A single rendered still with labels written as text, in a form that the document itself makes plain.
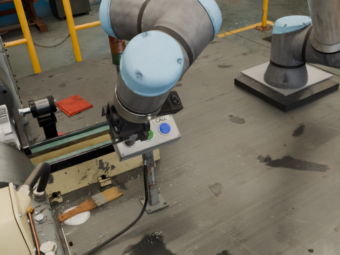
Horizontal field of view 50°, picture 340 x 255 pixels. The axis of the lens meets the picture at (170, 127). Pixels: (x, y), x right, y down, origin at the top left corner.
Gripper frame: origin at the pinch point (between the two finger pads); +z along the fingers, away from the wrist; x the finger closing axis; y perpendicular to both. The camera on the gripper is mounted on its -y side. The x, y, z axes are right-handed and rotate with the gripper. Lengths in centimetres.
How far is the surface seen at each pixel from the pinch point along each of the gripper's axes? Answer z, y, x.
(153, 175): 17.7, -5.4, 9.1
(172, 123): 5.8, -12.6, -0.6
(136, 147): 5.8, -1.1, 2.5
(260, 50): 233, -229, -107
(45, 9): 424, -53, -350
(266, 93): 45, -73, -10
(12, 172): -3.3, 27.5, 1.0
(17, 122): 29.2, 24.5, -22.3
